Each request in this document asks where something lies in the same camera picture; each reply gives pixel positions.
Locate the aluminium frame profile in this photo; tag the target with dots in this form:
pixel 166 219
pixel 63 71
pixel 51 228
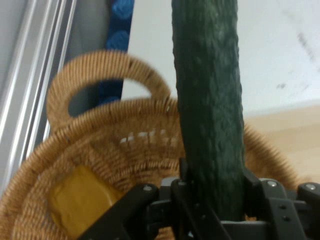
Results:
pixel 30 75

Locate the dark green toy cucumber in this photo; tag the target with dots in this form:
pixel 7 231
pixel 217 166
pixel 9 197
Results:
pixel 210 100

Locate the yellow block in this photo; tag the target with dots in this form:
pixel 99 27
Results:
pixel 80 200

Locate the blue dotted cloth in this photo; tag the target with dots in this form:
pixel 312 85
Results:
pixel 120 30

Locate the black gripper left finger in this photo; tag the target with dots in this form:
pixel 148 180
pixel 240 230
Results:
pixel 140 215

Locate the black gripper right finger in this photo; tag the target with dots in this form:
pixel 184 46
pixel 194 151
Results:
pixel 290 212

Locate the grey post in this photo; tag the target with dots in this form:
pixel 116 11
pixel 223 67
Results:
pixel 90 32

